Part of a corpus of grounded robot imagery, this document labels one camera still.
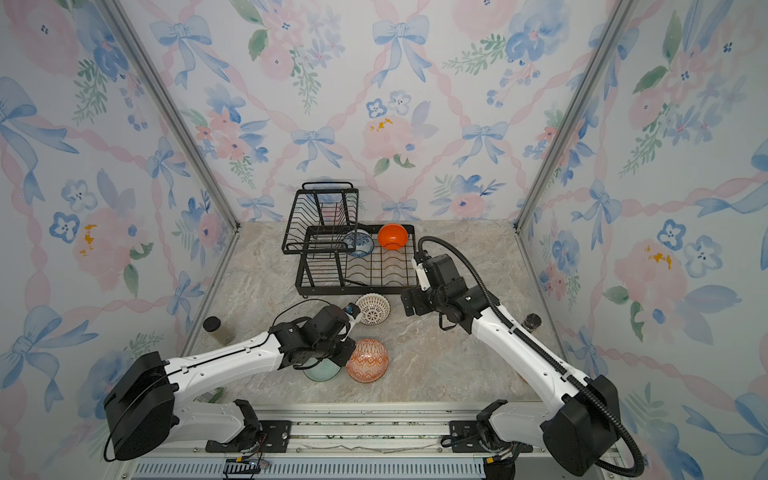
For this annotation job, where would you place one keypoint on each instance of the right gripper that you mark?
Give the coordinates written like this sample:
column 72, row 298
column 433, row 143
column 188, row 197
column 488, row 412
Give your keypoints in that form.
column 417, row 294

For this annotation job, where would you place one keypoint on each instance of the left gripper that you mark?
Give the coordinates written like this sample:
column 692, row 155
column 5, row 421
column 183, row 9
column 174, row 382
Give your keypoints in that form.
column 349, row 346

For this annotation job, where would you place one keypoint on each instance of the orange bowl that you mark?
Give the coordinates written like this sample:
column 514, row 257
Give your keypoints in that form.
column 392, row 237

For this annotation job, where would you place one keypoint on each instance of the blue floral bowl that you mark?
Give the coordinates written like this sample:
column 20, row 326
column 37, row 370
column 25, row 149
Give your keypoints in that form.
column 359, row 243

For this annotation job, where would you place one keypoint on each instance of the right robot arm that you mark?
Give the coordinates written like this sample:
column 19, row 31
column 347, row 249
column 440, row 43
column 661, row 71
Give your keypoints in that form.
column 578, row 421

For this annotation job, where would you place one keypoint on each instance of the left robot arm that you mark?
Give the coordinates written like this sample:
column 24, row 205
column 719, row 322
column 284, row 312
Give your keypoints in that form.
column 156, row 400

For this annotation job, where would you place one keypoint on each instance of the pale green bowl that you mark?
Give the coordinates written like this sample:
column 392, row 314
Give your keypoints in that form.
column 323, row 371

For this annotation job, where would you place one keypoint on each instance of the red white patterned bowl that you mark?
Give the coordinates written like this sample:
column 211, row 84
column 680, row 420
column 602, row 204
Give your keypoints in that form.
column 369, row 361

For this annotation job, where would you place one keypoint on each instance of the white brown patterned bowl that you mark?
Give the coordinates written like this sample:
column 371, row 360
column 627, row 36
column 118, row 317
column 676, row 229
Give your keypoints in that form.
column 374, row 309

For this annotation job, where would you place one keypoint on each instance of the dark cap spice bottle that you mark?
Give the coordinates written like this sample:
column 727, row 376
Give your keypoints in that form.
column 532, row 322

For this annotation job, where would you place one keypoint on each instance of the left dark cap bottle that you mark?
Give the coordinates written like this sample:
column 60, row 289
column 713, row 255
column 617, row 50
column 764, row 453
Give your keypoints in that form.
column 215, row 328

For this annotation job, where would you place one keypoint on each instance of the green packet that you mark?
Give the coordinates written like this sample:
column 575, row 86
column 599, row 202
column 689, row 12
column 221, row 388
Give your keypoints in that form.
column 211, row 396

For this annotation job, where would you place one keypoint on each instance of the black wire dish rack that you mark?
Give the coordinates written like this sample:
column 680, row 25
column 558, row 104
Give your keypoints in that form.
column 322, row 213

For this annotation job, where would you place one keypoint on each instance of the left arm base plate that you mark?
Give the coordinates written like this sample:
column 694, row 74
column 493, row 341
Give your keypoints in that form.
column 271, row 436

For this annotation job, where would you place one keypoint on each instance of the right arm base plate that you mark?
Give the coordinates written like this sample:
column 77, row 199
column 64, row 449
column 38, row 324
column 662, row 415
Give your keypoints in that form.
column 465, row 437

